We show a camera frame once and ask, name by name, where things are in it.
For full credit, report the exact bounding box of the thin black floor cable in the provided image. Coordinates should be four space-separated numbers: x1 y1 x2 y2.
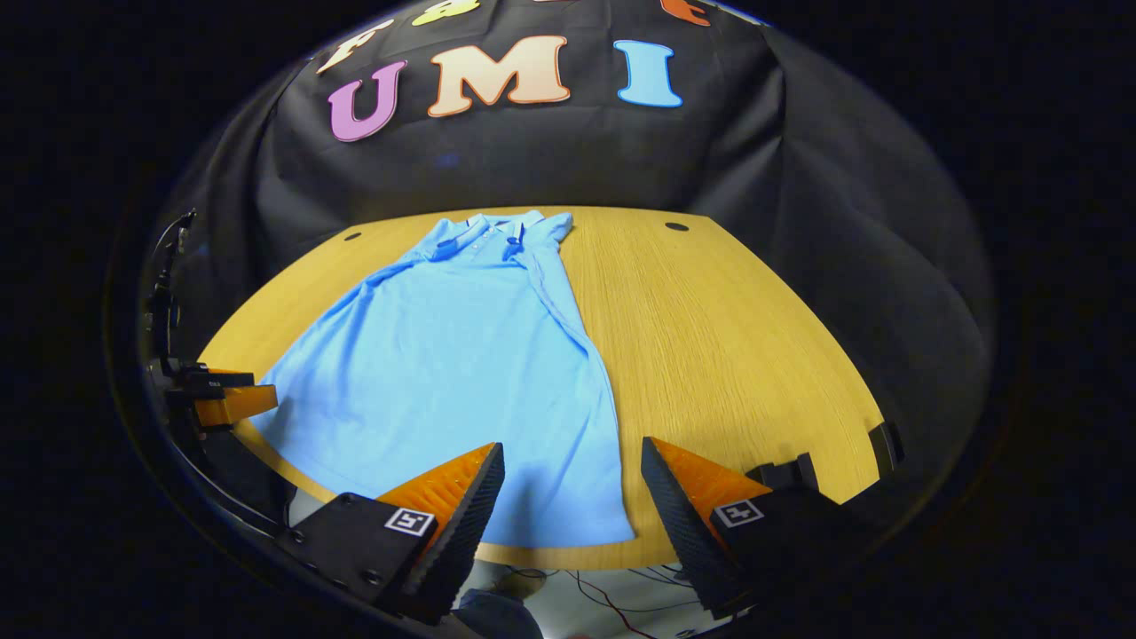
506 564 711 615

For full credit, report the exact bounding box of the red cable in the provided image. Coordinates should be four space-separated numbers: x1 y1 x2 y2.
568 572 662 639

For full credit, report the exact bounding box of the black table clamp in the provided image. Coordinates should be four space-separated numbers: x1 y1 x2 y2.
748 452 822 491

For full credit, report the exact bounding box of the light blue T-shirt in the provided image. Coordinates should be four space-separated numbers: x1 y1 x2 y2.
251 209 636 548

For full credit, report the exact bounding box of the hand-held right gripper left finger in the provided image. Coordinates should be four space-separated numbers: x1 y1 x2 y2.
275 441 507 627

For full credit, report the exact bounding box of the black backdrop cloth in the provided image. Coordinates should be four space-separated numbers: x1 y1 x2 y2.
133 0 999 498

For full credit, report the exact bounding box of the dark blue cloth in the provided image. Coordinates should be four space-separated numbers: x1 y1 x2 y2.
453 589 544 639

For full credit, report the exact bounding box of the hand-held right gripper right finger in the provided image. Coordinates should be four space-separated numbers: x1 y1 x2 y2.
641 435 888 622

